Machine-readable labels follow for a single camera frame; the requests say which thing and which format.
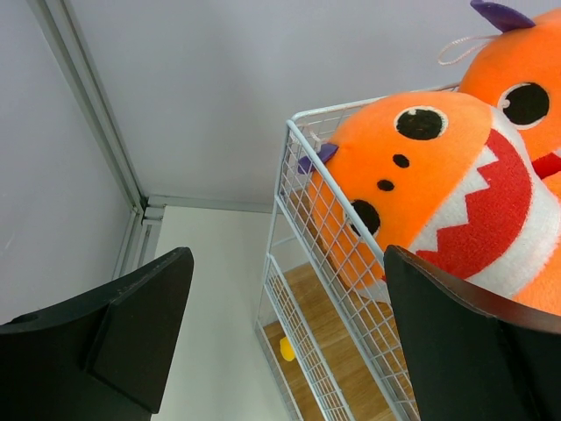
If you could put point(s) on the large orange shark plush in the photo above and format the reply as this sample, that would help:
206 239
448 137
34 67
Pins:
521 87

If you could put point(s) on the white wire wooden shelf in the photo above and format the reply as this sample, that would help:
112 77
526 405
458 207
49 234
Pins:
348 361

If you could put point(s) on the striped yellow-footed plush left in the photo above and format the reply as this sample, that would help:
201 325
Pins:
287 352

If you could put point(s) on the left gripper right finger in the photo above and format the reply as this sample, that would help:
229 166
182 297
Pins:
471 354

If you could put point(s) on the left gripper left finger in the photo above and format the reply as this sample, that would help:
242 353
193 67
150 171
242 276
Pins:
102 355

